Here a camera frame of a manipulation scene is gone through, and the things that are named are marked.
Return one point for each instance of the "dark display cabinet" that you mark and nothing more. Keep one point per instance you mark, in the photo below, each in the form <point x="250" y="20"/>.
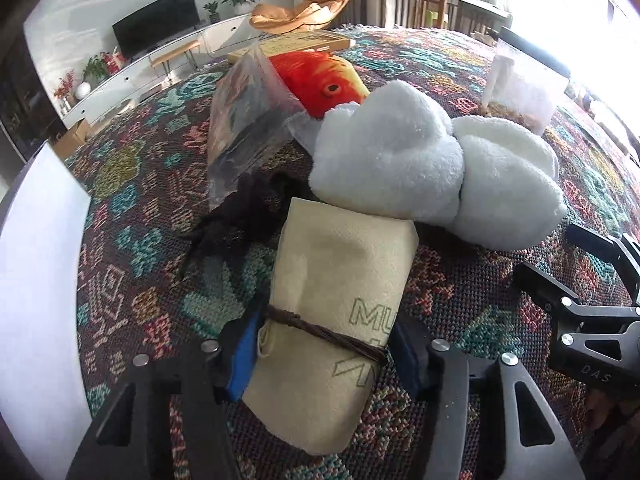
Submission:
<point x="25" y="105"/>

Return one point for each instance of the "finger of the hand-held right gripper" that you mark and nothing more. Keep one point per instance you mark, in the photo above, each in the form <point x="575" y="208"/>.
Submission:
<point x="620" y="260"/>
<point x="540" y="290"/>

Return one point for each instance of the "orange lounge chair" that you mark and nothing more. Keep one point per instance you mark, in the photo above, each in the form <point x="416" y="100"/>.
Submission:
<point x="305" y="7"/>

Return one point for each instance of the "clear jar with black lid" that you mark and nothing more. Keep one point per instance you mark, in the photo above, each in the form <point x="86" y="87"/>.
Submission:
<point x="525" y="85"/>

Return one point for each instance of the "clear plastic bag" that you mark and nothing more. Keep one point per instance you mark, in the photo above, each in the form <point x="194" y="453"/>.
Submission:
<point x="245" y="120"/>

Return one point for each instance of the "white fluffy towel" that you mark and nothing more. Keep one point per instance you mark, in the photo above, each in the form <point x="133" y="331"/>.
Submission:
<point x="390" y="160"/>
<point x="510" y="185"/>

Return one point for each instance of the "wooden chair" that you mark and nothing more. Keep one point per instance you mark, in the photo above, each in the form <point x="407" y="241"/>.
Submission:
<point x="435" y="7"/>

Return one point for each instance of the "white television cabinet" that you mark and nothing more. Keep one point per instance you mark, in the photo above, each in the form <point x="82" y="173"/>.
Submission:
<point x="150" y="70"/>

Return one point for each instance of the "flat screen television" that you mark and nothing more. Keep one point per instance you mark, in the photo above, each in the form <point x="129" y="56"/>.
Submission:
<point x="155" y="22"/>

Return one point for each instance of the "white round vase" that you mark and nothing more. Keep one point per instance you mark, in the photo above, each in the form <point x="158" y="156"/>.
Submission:
<point x="83" y="91"/>

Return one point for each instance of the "colourful patterned woven tablecloth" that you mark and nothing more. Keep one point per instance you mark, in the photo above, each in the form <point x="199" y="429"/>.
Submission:
<point x="140" y="200"/>

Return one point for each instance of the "flat cardboard box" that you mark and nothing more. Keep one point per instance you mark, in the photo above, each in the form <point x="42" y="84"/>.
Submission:
<point x="295" y="42"/>

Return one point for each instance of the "small green potted plant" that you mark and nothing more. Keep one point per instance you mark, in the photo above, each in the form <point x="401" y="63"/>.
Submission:
<point x="212" y="11"/>

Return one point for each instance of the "orange fish plush toy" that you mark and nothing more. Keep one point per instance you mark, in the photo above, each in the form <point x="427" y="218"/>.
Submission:
<point x="320" y="80"/>

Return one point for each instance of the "red flower plant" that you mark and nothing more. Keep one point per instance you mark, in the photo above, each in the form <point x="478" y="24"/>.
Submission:
<point x="64" y="87"/>

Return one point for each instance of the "red decoration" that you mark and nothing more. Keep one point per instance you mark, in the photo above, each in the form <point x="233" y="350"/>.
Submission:
<point x="114" y="61"/>

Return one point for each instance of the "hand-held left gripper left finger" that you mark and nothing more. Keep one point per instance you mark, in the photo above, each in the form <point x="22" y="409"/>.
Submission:
<point x="241" y="355"/>

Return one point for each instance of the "black knitted cloth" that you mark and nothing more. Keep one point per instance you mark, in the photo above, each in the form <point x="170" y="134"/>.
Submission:
<point x="240" y="220"/>

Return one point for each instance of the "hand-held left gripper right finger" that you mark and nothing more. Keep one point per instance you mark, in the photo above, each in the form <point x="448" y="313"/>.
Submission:
<point x="410" y="360"/>

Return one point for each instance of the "bushy green potted plant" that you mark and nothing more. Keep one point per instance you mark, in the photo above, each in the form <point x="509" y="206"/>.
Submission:
<point x="95" y="66"/>

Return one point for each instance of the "wooden stool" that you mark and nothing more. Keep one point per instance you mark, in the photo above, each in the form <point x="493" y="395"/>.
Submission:
<point x="175" y="50"/>

